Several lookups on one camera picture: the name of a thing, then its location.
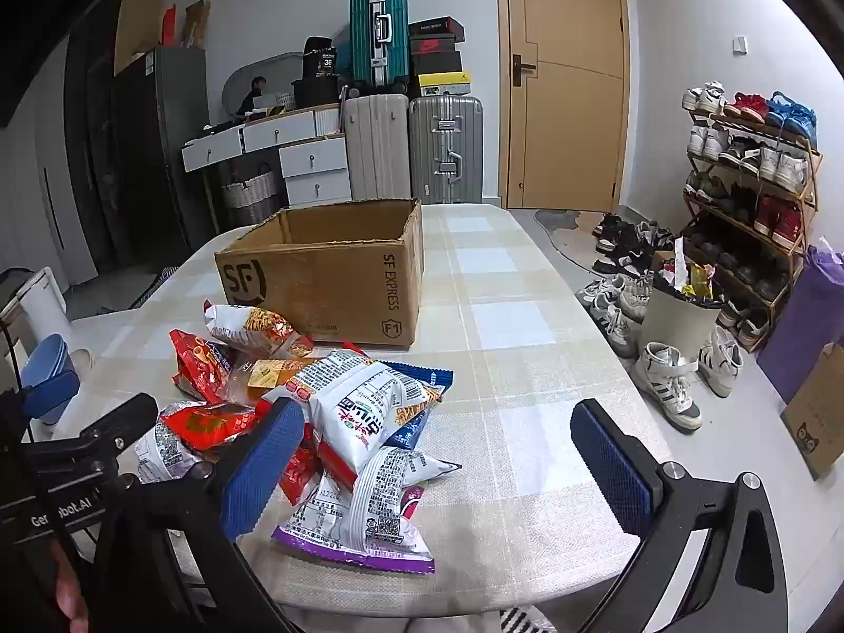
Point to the woven laundry basket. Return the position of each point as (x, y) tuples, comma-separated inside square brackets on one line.
[(247, 198)]

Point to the white trash bin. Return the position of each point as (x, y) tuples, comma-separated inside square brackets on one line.
[(672, 323)]

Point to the black shoe box red print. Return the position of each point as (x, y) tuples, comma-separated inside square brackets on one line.
[(435, 28)]

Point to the rows of shoes on rack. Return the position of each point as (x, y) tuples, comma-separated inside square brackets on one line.
[(784, 112)]

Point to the black case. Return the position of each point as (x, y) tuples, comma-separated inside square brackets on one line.
[(316, 92)]

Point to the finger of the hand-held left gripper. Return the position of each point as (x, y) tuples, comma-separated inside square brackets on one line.
[(119, 425), (49, 392)]

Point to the beige suitcase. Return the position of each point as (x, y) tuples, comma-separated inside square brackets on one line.
[(376, 145)]

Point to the black bag white print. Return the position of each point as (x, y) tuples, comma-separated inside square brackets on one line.
[(320, 56)]

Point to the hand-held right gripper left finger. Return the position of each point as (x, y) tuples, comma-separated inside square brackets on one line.
[(264, 468)]

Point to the dark grey refrigerator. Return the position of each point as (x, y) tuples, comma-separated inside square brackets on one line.
[(165, 145)]

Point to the small white basket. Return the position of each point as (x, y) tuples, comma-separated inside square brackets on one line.
[(282, 100)]

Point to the red cone snack packet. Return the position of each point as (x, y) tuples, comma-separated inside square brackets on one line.
[(194, 362)]

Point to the person's left hand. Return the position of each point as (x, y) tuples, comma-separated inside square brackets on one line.
[(72, 590)]

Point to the flat brown cardboard box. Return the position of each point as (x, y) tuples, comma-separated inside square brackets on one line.
[(138, 20)]

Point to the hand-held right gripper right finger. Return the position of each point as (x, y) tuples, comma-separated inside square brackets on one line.
[(613, 468)]

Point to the brown printed paper bag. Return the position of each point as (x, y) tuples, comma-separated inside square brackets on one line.
[(821, 409)]

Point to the light blue basin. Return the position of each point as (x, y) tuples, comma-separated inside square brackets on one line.
[(46, 356)]

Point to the white noodle snack packet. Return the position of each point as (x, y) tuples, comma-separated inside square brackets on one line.
[(257, 330)]

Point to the white dresser with drawers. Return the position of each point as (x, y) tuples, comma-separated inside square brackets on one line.
[(313, 158)]

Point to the group of shoes on floor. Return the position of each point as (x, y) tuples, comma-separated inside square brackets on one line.
[(666, 376)]

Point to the wooden shoe rack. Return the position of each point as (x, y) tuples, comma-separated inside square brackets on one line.
[(758, 128)]

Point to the orange bread packet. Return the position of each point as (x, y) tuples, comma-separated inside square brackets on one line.
[(267, 376)]

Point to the brown cardboard box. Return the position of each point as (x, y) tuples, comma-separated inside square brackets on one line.
[(138, 20), (316, 283)]

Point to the checkered tablecloth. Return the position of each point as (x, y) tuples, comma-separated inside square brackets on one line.
[(501, 316)]

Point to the teal suitcase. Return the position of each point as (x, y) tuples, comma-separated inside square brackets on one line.
[(362, 39)]

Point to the grey door mat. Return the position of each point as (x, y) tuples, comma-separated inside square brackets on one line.
[(567, 237)]

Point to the purple bag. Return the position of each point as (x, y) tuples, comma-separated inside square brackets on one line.
[(811, 323)]

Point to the red paper bag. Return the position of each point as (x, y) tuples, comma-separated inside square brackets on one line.
[(169, 26)]

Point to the small white snack packet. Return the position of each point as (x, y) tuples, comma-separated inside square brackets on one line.
[(161, 452)]

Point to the grey suitcase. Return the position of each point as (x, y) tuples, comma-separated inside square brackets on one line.
[(435, 145)]

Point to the wooden door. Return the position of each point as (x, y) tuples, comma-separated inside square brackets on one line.
[(567, 112)]

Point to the white wall switch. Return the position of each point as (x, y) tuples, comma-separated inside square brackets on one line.
[(740, 45)]

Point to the red logo shoe box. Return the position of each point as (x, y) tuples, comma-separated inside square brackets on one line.
[(432, 45)]

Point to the oval mirror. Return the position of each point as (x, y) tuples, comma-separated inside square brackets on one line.
[(277, 72)]

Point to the blue snack packet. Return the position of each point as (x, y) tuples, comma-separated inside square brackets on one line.
[(432, 379)]

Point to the small red snack packet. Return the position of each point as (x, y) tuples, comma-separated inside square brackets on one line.
[(300, 471)]

